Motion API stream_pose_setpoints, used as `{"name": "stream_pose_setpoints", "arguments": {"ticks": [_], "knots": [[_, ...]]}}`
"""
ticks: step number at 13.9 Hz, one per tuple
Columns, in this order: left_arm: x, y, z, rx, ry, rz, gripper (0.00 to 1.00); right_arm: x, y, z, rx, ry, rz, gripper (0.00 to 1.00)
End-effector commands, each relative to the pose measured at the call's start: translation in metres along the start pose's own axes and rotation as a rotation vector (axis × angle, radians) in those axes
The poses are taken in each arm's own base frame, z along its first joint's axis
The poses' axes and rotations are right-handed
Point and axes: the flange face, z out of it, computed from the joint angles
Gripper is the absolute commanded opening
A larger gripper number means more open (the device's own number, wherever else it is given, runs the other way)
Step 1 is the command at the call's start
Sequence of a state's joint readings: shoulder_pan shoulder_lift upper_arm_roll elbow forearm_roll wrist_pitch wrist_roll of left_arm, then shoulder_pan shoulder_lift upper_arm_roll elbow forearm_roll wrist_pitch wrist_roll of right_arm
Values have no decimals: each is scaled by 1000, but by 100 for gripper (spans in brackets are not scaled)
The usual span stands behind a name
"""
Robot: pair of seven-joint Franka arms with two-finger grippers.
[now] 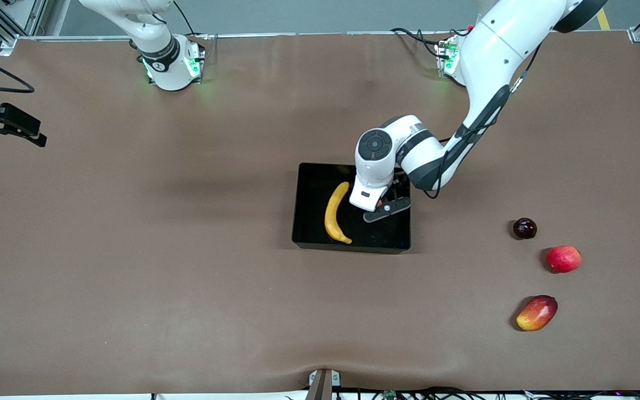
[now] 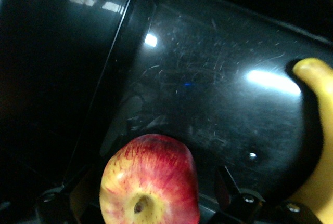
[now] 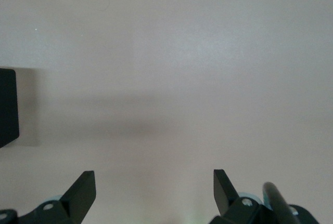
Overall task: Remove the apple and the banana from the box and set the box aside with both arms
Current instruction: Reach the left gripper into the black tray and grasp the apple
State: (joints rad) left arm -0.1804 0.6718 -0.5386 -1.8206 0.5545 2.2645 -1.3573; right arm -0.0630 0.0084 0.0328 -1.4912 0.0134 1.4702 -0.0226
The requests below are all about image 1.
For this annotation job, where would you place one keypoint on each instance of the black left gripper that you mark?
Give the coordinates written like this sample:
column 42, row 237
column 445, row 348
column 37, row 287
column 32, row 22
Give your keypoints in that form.
column 393, row 194

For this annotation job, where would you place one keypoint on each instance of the yellow banana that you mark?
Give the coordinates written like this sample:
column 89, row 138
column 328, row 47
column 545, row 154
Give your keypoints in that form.
column 334, row 216

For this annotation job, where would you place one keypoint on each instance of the black plastic box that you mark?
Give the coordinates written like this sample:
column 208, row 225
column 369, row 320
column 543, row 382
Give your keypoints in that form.
column 311, row 222

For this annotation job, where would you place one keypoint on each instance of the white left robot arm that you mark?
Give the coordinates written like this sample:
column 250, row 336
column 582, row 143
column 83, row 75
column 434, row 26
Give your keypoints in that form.
column 492, row 50

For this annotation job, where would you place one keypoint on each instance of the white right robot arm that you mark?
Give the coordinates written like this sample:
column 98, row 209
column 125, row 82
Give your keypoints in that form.
column 159, row 50

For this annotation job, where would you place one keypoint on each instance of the dark purple plum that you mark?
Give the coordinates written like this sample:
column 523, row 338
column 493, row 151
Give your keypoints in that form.
column 524, row 228

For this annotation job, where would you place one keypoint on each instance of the plain red apple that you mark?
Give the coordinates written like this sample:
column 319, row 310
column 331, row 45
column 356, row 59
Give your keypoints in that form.
column 564, row 259

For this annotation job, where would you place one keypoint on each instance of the brown table mat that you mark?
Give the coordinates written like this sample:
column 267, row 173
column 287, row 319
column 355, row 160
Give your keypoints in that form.
column 131, row 278

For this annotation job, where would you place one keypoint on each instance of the red yellow mango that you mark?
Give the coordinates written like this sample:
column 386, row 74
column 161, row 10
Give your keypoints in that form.
column 536, row 313

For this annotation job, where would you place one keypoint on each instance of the yellow floor tape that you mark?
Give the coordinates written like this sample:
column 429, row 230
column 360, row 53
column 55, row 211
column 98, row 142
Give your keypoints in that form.
column 604, row 19

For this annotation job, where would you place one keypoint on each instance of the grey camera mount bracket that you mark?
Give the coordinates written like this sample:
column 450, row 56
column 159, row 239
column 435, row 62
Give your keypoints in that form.
column 323, row 383

